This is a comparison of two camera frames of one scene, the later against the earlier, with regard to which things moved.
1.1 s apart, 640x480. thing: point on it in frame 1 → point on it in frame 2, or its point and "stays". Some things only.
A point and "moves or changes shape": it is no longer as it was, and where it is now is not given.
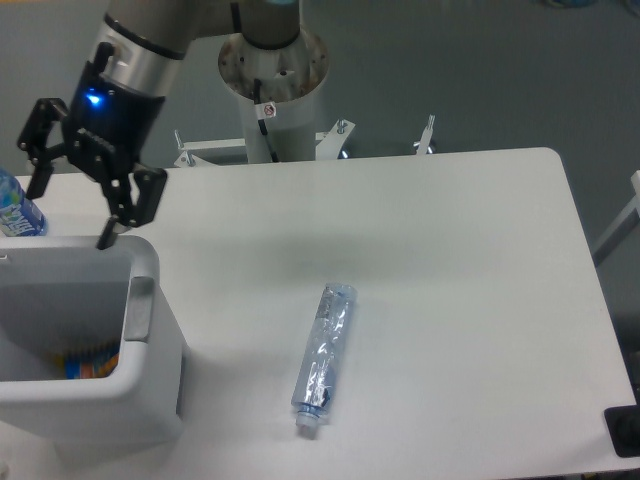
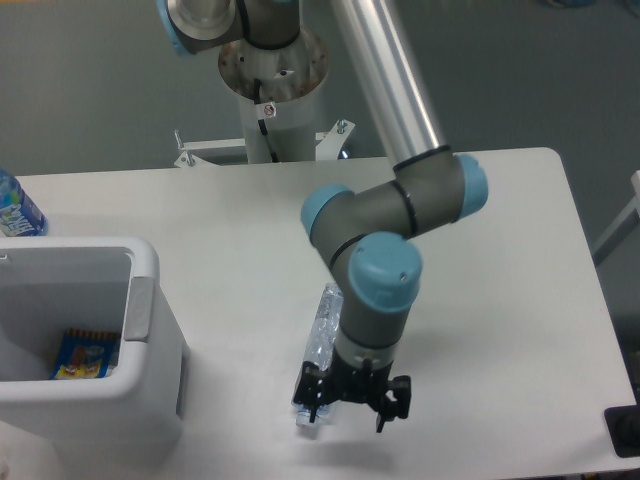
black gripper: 108,130 → 343,381
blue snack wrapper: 76,368 moves or changes shape
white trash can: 64,291 stays
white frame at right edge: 630,220 stays
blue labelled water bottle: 19,216 stays
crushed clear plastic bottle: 319,370 stays
